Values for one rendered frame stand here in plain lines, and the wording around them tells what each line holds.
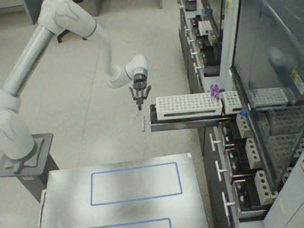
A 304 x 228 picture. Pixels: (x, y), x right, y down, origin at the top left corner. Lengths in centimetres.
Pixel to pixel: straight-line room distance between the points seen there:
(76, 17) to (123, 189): 76
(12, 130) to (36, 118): 145
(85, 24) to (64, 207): 79
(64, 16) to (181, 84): 167
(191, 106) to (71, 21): 65
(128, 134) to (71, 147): 49
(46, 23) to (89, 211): 88
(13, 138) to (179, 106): 77
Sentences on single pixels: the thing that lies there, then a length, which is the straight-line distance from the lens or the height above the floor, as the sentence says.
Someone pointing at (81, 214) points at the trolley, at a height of 82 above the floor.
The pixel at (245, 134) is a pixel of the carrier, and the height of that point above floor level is 85.
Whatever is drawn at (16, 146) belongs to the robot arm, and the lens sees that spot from 135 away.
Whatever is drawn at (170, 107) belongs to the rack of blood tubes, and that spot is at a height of 87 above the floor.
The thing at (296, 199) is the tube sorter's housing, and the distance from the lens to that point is 82.
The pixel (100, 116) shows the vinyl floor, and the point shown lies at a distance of 251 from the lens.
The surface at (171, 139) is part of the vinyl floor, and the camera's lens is 223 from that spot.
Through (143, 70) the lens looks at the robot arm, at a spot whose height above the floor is 79.
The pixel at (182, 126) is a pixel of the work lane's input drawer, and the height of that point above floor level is 78.
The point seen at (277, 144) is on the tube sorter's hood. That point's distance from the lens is 85.
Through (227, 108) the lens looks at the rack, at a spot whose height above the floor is 85.
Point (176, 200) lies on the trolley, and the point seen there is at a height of 82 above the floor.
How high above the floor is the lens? 175
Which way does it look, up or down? 46 degrees down
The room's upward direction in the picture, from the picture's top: 8 degrees counter-clockwise
